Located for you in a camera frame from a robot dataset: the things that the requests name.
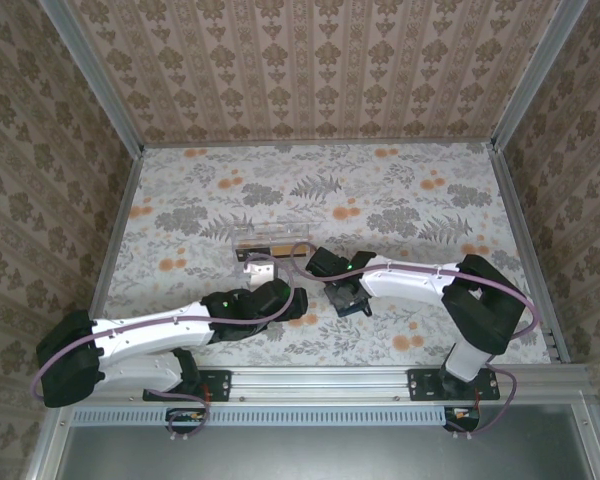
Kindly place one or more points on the blue leather card holder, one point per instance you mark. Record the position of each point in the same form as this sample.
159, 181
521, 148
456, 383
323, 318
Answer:
352, 310

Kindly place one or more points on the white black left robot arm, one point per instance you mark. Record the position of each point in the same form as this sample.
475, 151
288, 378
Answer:
145, 330

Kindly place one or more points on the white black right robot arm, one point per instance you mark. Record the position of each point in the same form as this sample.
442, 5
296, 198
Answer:
405, 287

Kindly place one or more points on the black VIP card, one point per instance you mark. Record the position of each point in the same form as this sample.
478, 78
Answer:
247, 254

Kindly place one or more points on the clear acrylic card box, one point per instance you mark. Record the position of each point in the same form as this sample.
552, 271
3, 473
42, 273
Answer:
270, 231

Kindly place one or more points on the grey metal panel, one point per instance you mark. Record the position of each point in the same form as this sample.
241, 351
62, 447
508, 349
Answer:
320, 455

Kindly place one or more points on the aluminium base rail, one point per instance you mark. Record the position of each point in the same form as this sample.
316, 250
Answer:
320, 385

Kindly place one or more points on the aluminium table back rail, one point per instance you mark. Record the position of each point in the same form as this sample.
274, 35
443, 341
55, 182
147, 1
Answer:
320, 144

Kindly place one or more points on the aluminium table side rail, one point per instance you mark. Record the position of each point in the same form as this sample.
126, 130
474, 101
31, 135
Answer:
529, 250
111, 250

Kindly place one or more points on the aluminium frame post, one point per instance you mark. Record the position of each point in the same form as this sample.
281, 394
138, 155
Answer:
534, 75
95, 75

